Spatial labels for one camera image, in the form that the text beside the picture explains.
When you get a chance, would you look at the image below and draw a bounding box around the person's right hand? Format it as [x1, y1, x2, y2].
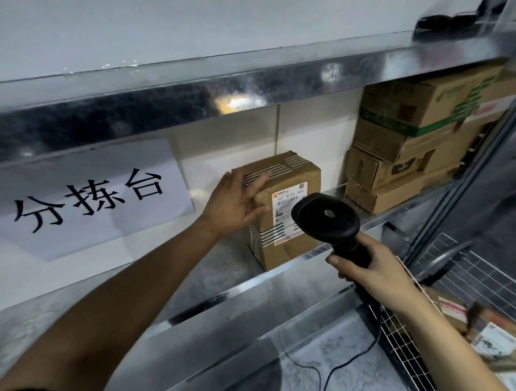
[325, 233, 420, 315]

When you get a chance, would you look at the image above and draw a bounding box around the person's left hand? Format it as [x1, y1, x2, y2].
[197, 168, 271, 238]

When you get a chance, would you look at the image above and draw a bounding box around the box with striped tape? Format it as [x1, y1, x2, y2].
[230, 151, 322, 272]

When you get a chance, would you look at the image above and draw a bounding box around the stack of cardboard boxes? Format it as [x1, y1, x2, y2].
[345, 70, 516, 215]

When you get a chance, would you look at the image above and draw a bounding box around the black barcode scanner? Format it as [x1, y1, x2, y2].
[291, 192, 379, 307]

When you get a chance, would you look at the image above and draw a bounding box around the white sticker cardboard box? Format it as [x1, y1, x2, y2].
[467, 310, 516, 363]

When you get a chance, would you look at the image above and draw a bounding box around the box with green post logo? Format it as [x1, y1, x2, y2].
[360, 64, 505, 137]

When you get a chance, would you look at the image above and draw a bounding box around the person's left forearm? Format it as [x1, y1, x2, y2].
[0, 219, 223, 391]

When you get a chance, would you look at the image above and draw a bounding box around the person's right forearm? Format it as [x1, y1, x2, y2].
[397, 294, 508, 391]

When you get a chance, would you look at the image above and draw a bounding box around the metal shelving rack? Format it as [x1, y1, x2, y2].
[0, 30, 516, 391]

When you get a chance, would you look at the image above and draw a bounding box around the black object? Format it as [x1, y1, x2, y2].
[411, 0, 508, 41]

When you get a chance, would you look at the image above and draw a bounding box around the white paper sign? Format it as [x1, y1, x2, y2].
[0, 139, 195, 263]

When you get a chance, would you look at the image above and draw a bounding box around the black scanner cable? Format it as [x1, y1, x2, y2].
[282, 318, 382, 391]

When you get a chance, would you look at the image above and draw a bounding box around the white wire basket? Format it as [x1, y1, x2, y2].
[369, 233, 516, 391]

